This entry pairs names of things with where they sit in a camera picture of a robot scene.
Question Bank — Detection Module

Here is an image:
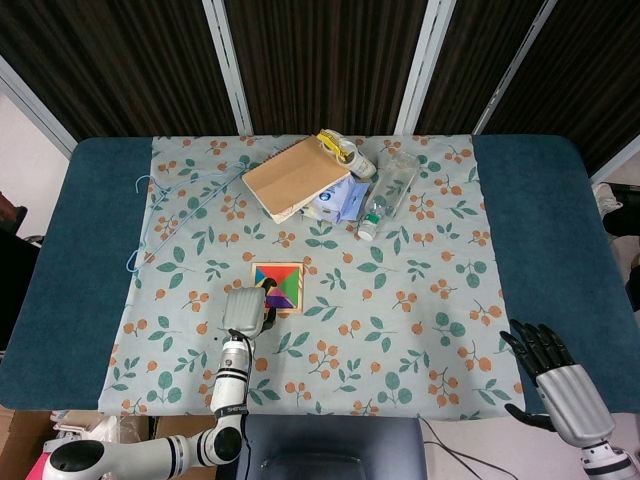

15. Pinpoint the wooden tangram tray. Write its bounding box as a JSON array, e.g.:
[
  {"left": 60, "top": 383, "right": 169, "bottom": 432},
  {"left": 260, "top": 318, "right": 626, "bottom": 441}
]
[{"left": 249, "top": 261, "right": 305, "bottom": 316}]

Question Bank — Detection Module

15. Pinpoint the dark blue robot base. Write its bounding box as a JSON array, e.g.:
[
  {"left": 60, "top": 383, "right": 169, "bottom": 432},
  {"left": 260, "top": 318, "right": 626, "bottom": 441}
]
[{"left": 234, "top": 415, "right": 429, "bottom": 480}]

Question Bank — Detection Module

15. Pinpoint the yellow and white tape roll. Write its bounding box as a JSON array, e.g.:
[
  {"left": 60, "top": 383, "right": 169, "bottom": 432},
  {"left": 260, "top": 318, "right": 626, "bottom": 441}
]
[{"left": 314, "top": 128, "right": 359, "bottom": 166}]

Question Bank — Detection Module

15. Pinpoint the pink block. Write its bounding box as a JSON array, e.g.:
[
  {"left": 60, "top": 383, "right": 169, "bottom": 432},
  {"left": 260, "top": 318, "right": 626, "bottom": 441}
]
[{"left": 27, "top": 449, "right": 52, "bottom": 480}]

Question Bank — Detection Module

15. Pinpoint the white sneaker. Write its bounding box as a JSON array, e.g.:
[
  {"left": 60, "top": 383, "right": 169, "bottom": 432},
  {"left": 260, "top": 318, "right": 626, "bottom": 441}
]
[{"left": 593, "top": 182, "right": 624, "bottom": 215}]

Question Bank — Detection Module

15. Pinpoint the clear plastic bag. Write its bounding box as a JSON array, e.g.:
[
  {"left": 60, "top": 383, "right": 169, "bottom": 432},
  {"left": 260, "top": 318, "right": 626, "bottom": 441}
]
[{"left": 52, "top": 410, "right": 152, "bottom": 447}]

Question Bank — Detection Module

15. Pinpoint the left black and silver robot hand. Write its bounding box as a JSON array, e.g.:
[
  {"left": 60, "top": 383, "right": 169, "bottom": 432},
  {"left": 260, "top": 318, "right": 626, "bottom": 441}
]
[{"left": 221, "top": 284, "right": 278, "bottom": 337}]

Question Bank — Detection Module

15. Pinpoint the large green tangram triangle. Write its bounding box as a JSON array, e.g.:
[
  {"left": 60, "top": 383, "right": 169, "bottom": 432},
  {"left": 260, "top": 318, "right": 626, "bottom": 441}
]
[{"left": 278, "top": 267, "right": 301, "bottom": 307}]

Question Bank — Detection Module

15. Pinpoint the floral leaf print tablecloth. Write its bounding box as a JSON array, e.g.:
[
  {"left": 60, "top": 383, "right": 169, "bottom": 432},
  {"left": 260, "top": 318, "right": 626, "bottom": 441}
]
[{"left": 97, "top": 133, "right": 526, "bottom": 419}]

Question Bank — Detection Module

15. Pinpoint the open cardboard box flap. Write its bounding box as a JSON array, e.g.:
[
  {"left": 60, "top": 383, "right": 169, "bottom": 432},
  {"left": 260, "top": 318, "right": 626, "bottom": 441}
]
[{"left": 0, "top": 405, "right": 57, "bottom": 471}]

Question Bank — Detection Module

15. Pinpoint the black cable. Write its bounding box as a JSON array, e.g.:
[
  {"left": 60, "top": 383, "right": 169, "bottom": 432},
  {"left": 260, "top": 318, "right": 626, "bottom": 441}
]
[{"left": 417, "top": 417, "right": 517, "bottom": 480}]

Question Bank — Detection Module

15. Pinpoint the bystander dark trouser leg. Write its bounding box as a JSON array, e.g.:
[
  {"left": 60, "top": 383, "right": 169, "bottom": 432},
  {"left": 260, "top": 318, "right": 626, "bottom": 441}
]
[{"left": 602, "top": 183, "right": 640, "bottom": 315}]

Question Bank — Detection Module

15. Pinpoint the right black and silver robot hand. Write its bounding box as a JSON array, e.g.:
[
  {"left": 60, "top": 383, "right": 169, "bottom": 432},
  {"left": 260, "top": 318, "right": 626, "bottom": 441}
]
[{"left": 499, "top": 319, "right": 616, "bottom": 446}]

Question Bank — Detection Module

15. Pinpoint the dark slatted folding screen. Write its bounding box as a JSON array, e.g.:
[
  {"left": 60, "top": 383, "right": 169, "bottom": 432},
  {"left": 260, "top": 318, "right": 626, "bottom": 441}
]
[{"left": 0, "top": 0, "right": 640, "bottom": 176}]

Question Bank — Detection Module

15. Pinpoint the clear plastic bottle green cap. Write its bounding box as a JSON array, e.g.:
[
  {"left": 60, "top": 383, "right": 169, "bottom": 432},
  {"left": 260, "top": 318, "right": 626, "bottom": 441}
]
[{"left": 356, "top": 149, "right": 420, "bottom": 242}]

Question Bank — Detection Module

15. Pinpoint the large orange-red tangram triangle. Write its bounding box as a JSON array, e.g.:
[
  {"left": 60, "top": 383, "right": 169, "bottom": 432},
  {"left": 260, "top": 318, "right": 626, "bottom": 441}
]
[{"left": 256, "top": 264, "right": 301, "bottom": 287}]

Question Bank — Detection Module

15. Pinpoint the crumpled white paper cup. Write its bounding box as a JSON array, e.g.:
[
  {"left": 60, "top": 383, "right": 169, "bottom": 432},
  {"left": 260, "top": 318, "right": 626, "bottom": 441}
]
[{"left": 344, "top": 148, "right": 379, "bottom": 181}]

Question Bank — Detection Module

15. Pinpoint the brown spiral notebook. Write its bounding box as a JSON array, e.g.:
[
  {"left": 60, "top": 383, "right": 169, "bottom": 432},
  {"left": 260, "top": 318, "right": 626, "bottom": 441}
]
[{"left": 241, "top": 135, "right": 352, "bottom": 222}]

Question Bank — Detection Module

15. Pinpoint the blue and white wipes pack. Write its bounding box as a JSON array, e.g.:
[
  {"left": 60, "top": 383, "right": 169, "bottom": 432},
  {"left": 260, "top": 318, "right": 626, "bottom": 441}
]
[{"left": 299, "top": 175, "right": 372, "bottom": 224}]

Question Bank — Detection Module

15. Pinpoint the blue wire clothes hanger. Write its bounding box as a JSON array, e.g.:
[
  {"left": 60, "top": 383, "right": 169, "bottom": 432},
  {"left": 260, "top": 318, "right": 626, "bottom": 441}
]
[{"left": 124, "top": 160, "right": 251, "bottom": 274}]

